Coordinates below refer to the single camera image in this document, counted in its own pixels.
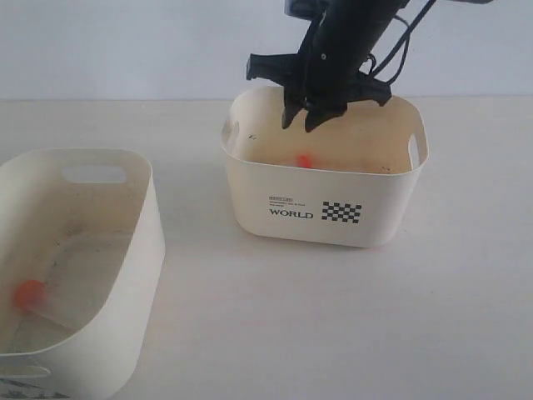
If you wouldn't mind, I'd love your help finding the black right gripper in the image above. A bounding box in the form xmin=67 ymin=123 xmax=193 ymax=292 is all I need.
xmin=246 ymin=0 xmax=392 ymax=133

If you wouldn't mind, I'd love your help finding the cream bin with WORLD label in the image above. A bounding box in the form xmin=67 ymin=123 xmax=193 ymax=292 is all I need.
xmin=222 ymin=86 xmax=428 ymax=248

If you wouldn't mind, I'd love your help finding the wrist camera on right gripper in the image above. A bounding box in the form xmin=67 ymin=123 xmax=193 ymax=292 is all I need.
xmin=284 ymin=0 xmax=321 ymax=20

